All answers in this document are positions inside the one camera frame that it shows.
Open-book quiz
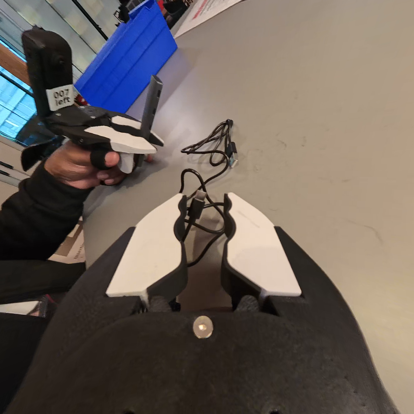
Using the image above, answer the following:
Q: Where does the grey usb hub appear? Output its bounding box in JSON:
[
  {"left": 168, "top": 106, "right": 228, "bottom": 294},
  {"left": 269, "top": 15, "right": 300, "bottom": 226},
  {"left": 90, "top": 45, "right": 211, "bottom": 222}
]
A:
[{"left": 135, "top": 75, "right": 162, "bottom": 168}]

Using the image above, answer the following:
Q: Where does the person's left hand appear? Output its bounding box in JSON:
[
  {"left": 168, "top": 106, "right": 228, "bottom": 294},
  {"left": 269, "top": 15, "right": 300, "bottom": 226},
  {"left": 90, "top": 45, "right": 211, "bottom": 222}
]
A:
[{"left": 44, "top": 143, "right": 126, "bottom": 189}]

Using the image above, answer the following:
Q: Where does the person's black clothed body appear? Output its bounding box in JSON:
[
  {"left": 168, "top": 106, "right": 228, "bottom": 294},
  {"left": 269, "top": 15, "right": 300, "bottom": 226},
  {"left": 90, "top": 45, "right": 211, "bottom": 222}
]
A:
[{"left": 0, "top": 260, "right": 87, "bottom": 305}]

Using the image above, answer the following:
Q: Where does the person's left forearm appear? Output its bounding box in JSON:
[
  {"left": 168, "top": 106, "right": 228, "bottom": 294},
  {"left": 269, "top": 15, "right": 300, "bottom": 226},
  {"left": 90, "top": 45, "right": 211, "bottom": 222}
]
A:
[{"left": 0, "top": 162, "right": 96, "bottom": 261}]

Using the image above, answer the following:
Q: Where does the blue plastic bin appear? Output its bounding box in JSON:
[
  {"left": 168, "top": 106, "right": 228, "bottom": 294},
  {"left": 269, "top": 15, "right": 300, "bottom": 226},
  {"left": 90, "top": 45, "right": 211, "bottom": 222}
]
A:
[{"left": 74, "top": 0, "right": 178, "bottom": 114}]

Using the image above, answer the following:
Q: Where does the black usb-c cable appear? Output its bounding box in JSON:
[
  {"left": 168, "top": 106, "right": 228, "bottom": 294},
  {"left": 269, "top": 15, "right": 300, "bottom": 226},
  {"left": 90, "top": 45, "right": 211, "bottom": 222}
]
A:
[{"left": 179, "top": 119, "right": 239, "bottom": 269}]

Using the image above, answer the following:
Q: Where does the white printed poster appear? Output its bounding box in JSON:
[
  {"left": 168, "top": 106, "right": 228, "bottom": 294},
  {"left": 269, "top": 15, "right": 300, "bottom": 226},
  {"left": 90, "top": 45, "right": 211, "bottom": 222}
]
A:
[{"left": 174, "top": 0, "right": 244, "bottom": 39}]

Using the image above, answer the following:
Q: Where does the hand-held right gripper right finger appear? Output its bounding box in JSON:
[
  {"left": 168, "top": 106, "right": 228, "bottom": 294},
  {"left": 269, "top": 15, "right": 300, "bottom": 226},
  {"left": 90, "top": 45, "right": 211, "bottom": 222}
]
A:
[{"left": 221, "top": 192, "right": 303, "bottom": 300}]

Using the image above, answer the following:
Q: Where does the white printed paper sheet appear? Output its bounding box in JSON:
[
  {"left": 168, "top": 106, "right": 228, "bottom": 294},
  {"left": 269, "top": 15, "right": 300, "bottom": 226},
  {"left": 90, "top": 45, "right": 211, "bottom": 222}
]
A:
[{"left": 49, "top": 219, "right": 86, "bottom": 263}]

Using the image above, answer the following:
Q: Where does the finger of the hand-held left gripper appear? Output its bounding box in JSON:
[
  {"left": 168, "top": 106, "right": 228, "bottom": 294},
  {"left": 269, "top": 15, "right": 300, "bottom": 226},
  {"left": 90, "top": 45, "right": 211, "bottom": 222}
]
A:
[
  {"left": 111, "top": 115, "right": 164, "bottom": 146},
  {"left": 84, "top": 125, "right": 158, "bottom": 155}
]

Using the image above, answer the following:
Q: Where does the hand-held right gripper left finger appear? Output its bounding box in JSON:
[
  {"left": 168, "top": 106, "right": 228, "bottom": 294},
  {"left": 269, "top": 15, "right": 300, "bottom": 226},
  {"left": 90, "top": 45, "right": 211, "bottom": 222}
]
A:
[{"left": 106, "top": 193, "right": 189, "bottom": 306}]

